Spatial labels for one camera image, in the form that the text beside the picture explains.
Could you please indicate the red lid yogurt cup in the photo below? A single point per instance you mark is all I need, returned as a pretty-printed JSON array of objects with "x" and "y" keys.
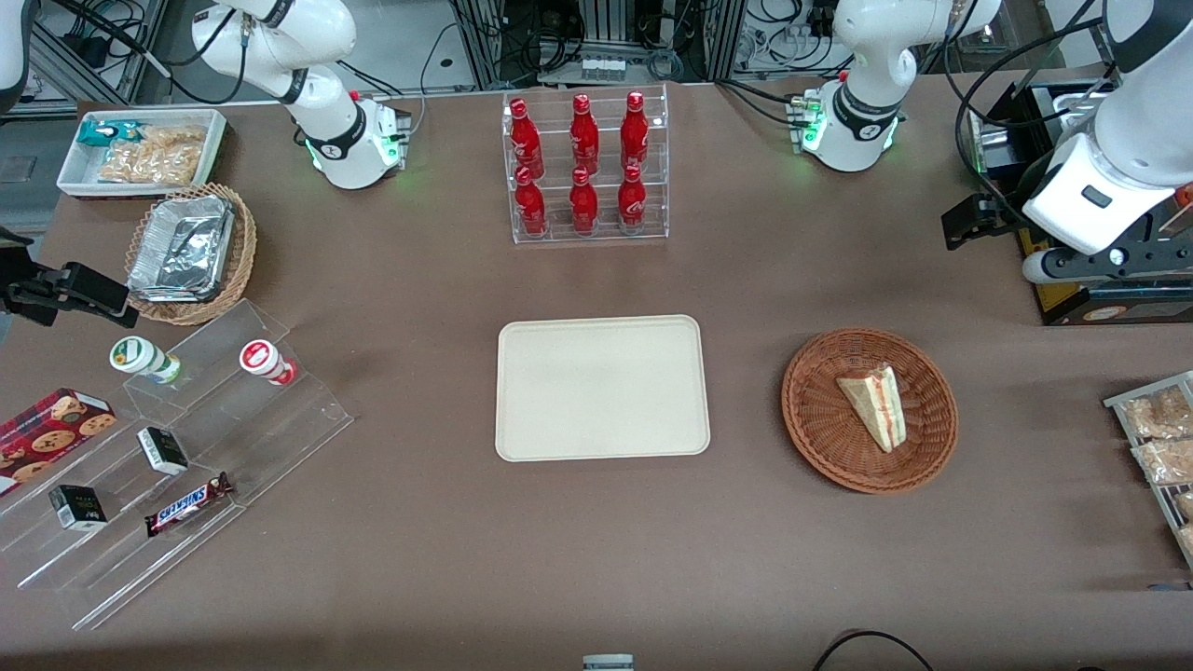
[{"x": 261, "y": 359}]

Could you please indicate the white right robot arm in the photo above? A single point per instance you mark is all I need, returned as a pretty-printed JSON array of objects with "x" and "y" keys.
[{"x": 326, "y": 130}]

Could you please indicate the aluminium frame rack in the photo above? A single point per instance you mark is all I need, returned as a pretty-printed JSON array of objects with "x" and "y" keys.
[{"x": 606, "y": 23}]

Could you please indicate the clear bag of brown snacks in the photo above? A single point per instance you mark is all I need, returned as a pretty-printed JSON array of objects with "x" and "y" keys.
[
  {"x": 1160, "y": 415},
  {"x": 1165, "y": 461}
]

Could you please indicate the grey power strip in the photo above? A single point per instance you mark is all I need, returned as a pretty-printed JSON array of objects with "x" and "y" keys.
[{"x": 604, "y": 68}]

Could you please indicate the stack of foil trays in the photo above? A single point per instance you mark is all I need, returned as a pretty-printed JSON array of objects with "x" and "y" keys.
[{"x": 182, "y": 247}]

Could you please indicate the clear bag of crackers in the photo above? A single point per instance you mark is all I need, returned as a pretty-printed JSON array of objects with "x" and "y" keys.
[{"x": 154, "y": 160}]

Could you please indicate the triangle sandwich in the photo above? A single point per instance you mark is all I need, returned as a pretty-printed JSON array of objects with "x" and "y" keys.
[{"x": 874, "y": 405}]

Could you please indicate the teal snack packet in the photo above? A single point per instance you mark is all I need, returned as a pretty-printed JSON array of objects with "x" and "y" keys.
[{"x": 98, "y": 132}]

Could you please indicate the red cola bottle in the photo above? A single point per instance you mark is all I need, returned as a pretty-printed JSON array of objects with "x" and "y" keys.
[
  {"x": 525, "y": 140},
  {"x": 635, "y": 132},
  {"x": 583, "y": 203},
  {"x": 584, "y": 135},
  {"x": 632, "y": 200},
  {"x": 530, "y": 205}
]

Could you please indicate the Snickers chocolate bar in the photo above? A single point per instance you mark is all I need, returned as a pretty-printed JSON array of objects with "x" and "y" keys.
[{"x": 186, "y": 505}]

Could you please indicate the white rectangular bin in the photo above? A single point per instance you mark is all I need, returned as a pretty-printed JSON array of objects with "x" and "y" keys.
[{"x": 79, "y": 172}]

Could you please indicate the green lid yogurt cup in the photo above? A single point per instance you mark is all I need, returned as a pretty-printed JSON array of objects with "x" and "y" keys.
[{"x": 138, "y": 356}]

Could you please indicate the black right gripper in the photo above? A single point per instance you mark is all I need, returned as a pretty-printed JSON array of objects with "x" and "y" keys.
[{"x": 26, "y": 288}]

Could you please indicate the clear acrylic step shelf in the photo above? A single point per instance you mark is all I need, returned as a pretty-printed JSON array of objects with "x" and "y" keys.
[{"x": 270, "y": 438}]

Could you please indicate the tray of snack bags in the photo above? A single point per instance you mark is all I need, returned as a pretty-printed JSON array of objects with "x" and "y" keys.
[{"x": 1118, "y": 401}]

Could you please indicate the small grey device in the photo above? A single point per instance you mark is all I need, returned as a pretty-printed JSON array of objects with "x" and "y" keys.
[{"x": 608, "y": 663}]

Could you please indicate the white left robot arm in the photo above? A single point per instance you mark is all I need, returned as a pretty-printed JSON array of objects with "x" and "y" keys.
[{"x": 1132, "y": 149}]

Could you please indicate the light tan wicker basket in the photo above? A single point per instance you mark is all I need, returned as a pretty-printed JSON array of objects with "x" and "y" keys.
[{"x": 244, "y": 252}]

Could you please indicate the beige plastic tray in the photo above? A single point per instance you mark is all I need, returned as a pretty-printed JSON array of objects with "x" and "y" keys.
[{"x": 601, "y": 387}]

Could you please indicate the brown round wicker basket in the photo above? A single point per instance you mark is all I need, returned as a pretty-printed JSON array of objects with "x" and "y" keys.
[{"x": 820, "y": 419}]

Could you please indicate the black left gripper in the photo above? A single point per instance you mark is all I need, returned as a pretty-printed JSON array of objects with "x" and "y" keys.
[{"x": 1009, "y": 212}]

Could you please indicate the clear acrylic bottle rack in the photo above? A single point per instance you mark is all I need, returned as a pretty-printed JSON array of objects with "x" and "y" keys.
[{"x": 610, "y": 219}]

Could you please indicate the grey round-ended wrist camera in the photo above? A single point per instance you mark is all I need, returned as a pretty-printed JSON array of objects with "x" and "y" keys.
[{"x": 1044, "y": 266}]

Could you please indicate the small black carton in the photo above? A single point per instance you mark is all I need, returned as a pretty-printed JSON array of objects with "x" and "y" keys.
[
  {"x": 163, "y": 450},
  {"x": 77, "y": 508}
]

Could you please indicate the red tartan cookie box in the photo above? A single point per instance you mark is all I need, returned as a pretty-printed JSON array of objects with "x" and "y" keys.
[{"x": 51, "y": 433}]

